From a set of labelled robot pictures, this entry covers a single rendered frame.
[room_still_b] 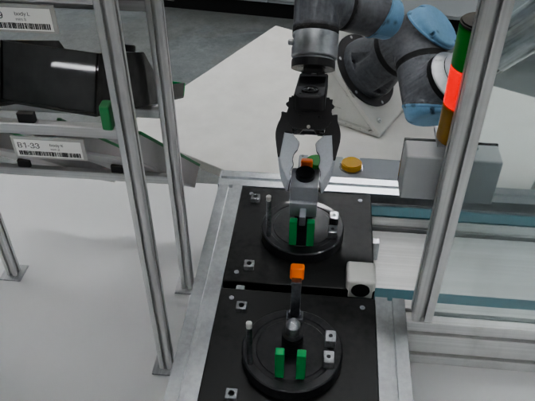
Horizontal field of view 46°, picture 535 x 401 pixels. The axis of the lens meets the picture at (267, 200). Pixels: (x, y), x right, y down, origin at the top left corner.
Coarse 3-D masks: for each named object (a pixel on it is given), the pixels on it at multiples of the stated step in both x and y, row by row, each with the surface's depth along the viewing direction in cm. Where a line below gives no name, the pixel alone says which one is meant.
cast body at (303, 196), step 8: (296, 168) 101; (304, 168) 99; (296, 176) 99; (304, 176) 98; (312, 176) 98; (296, 184) 98; (304, 184) 98; (312, 184) 98; (296, 192) 99; (304, 192) 98; (312, 192) 98; (296, 200) 100; (304, 200) 100; (312, 200) 100; (296, 208) 100; (304, 208) 100; (312, 208) 100; (304, 216) 99; (312, 216) 101; (304, 224) 100
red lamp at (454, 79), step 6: (450, 66) 73; (450, 72) 73; (456, 72) 72; (450, 78) 73; (456, 78) 72; (450, 84) 73; (456, 84) 72; (450, 90) 74; (456, 90) 73; (444, 96) 75; (450, 96) 74; (456, 96) 73; (444, 102) 75; (450, 102) 74; (450, 108) 75
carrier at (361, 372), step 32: (224, 288) 98; (224, 320) 94; (256, 320) 94; (288, 320) 84; (320, 320) 91; (352, 320) 94; (224, 352) 89; (256, 352) 87; (288, 352) 86; (320, 352) 87; (352, 352) 89; (224, 384) 85; (256, 384) 84; (288, 384) 83; (320, 384) 83; (352, 384) 85
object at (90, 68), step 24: (0, 48) 76; (24, 48) 75; (48, 48) 74; (0, 72) 76; (24, 72) 76; (48, 72) 75; (72, 72) 74; (96, 72) 73; (144, 72) 85; (0, 96) 77; (24, 96) 76; (48, 96) 76; (72, 96) 75; (96, 96) 74; (144, 96) 87
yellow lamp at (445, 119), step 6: (444, 108) 76; (444, 114) 76; (450, 114) 75; (444, 120) 76; (450, 120) 75; (438, 126) 78; (444, 126) 76; (450, 126) 76; (438, 132) 78; (444, 132) 77; (438, 138) 78; (444, 138) 77; (444, 144) 78
